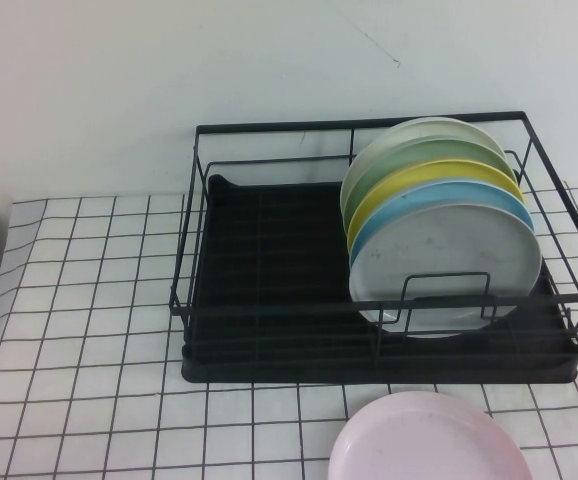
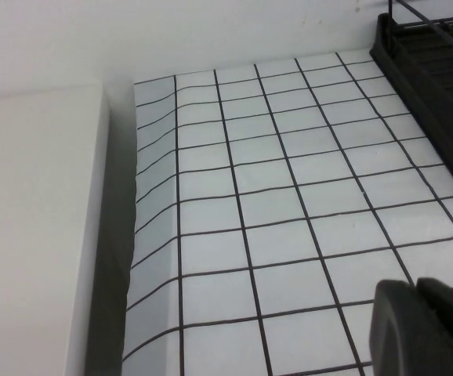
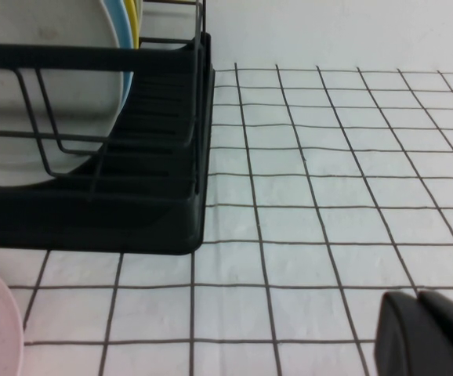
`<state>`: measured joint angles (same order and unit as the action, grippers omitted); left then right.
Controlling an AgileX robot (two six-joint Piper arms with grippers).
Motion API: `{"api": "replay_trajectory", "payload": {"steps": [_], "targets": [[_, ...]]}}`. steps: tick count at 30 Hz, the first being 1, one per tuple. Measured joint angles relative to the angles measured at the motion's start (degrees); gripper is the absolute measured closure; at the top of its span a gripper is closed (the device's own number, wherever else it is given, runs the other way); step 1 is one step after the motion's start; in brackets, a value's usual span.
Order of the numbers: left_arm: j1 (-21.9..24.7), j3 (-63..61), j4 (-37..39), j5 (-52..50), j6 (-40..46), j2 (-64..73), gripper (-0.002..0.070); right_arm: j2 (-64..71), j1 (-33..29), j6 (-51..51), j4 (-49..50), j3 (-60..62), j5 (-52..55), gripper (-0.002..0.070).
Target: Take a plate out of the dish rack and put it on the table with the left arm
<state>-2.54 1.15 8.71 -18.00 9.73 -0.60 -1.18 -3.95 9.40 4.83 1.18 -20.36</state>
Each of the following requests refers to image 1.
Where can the pale mint plate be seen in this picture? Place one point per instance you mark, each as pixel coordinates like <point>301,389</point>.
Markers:
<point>419,132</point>

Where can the grey plate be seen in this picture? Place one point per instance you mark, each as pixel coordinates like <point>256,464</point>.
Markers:
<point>444,245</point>

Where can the green plate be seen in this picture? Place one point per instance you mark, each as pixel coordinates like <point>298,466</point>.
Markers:
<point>419,155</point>

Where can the black plastic drip tray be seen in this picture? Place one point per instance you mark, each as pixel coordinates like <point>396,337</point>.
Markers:
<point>269,240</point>

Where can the pink plate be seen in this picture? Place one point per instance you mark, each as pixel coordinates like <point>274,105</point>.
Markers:
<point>419,440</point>

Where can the blue plate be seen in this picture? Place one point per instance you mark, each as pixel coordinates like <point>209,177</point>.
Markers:
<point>419,197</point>

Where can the yellow plate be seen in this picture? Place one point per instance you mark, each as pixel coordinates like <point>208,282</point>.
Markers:
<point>419,177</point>

